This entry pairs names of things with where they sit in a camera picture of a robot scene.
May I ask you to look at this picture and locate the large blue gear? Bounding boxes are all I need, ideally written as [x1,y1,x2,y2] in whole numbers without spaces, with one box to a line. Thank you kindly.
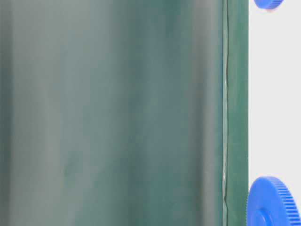
[246,177,301,226]

